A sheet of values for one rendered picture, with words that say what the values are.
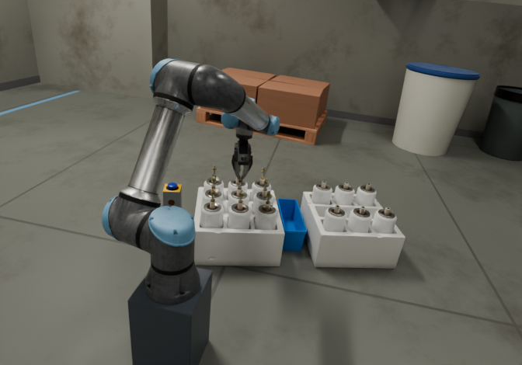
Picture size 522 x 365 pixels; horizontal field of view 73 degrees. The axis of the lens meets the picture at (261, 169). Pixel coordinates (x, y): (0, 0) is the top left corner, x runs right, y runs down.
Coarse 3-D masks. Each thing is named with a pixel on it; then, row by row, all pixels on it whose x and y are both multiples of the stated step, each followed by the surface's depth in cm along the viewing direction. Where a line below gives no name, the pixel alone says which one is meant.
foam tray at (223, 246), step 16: (224, 192) 177; (272, 192) 182; (224, 208) 163; (224, 224) 151; (208, 240) 147; (224, 240) 148; (240, 240) 149; (256, 240) 150; (272, 240) 151; (208, 256) 151; (224, 256) 152; (240, 256) 153; (256, 256) 154; (272, 256) 154
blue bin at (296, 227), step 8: (280, 200) 189; (288, 200) 190; (296, 200) 189; (280, 208) 191; (288, 208) 192; (296, 208) 187; (280, 216) 174; (288, 216) 194; (296, 216) 186; (288, 224) 188; (296, 224) 184; (304, 224) 169; (288, 232) 163; (296, 232) 163; (304, 232) 164; (288, 240) 165; (296, 240) 166; (288, 248) 168; (296, 248) 168
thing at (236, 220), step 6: (228, 210) 151; (228, 216) 151; (234, 216) 148; (240, 216) 147; (246, 216) 149; (228, 222) 152; (234, 222) 149; (240, 222) 149; (246, 222) 150; (234, 228) 150; (240, 228) 150; (246, 228) 152
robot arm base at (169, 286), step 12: (192, 264) 96; (156, 276) 93; (168, 276) 92; (180, 276) 93; (192, 276) 96; (156, 288) 93; (168, 288) 92; (180, 288) 95; (192, 288) 96; (156, 300) 94; (168, 300) 93; (180, 300) 94
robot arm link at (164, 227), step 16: (160, 208) 93; (176, 208) 95; (144, 224) 91; (160, 224) 88; (176, 224) 89; (192, 224) 91; (144, 240) 90; (160, 240) 87; (176, 240) 88; (192, 240) 91; (160, 256) 90; (176, 256) 90; (192, 256) 94
